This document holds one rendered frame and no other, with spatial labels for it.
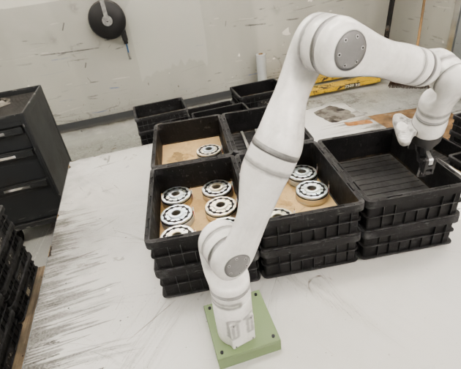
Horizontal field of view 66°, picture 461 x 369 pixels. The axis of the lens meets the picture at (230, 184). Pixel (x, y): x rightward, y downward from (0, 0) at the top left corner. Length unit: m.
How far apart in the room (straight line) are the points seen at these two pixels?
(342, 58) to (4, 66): 4.13
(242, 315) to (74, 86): 3.86
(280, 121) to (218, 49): 3.85
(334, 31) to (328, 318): 0.72
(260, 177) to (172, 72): 3.83
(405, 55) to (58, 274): 1.17
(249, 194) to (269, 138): 0.11
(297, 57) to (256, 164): 0.19
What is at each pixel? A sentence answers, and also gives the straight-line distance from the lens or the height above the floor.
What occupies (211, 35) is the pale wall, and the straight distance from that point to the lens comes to 4.40.
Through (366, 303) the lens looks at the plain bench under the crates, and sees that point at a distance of 1.08.
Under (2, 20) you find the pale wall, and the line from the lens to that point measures 4.42.
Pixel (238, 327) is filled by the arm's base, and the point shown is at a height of 0.82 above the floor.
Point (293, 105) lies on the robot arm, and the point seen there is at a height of 1.30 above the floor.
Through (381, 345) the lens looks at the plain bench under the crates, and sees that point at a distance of 1.01.
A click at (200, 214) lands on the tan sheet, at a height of 0.83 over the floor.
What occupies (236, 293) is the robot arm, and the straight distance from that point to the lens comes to 0.78.
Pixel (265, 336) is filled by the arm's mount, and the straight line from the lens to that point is 0.95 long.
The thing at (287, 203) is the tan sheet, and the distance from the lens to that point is 1.17.
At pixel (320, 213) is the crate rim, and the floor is 0.92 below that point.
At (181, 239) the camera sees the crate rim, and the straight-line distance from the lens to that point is 0.94.
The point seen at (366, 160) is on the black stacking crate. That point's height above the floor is 0.83.
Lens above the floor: 1.53
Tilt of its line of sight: 33 degrees down
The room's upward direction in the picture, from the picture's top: 8 degrees counter-clockwise
